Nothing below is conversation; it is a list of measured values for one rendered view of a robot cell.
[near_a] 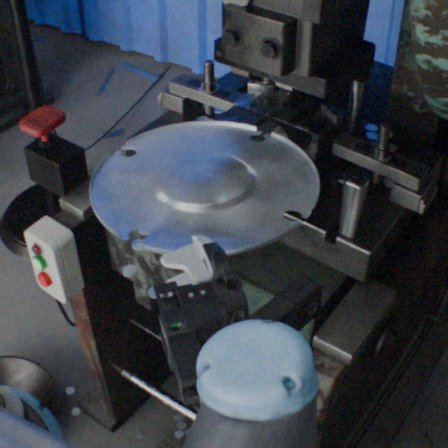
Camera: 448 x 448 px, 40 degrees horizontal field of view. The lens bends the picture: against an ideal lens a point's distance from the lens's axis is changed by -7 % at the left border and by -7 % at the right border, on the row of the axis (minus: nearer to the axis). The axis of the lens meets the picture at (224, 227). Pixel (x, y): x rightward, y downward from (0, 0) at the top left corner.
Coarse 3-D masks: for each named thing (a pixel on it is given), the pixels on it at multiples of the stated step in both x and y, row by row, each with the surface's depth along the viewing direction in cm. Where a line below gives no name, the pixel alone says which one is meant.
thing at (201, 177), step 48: (144, 144) 89; (192, 144) 89; (240, 144) 88; (288, 144) 88; (96, 192) 80; (144, 192) 80; (192, 192) 79; (240, 192) 79; (288, 192) 80; (144, 240) 73; (240, 240) 73
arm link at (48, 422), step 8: (0, 392) 67; (8, 392) 69; (16, 392) 72; (24, 392) 72; (0, 400) 65; (8, 400) 67; (16, 400) 68; (24, 400) 71; (32, 400) 72; (8, 408) 66; (16, 408) 67; (24, 408) 69; (32, 408) 71; (40, 408) 72; (24, 416) 67; (32, 416) 71; (40, 416) 71; (48, 416) 72; (40, 424) 71; (48, 424) 71; (56, 424) 73; (56, 432) 72
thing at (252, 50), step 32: (224, 0) 82; (256, 0) 81; (288, 0) 78; (224, 32) 82; (256, 32) 80; (288, 32) 78; (320, 32) 80; (352, 32) 88; (256, 64) 83; (288, 64) 81; (320, 64) 84
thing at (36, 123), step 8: (32, 112) 102; (40, 112) 102; (48, 112) 102; (56, 112) 102; (24, 120) 100; (32, 120) 100; (40, 120) 100; (48, 120) 100; (56, 120) 100; (64, 120) 101; (24, 128) 99; (32, 128) 98; (40, 128) 98; (48, 128) 99; (48, 136) 103
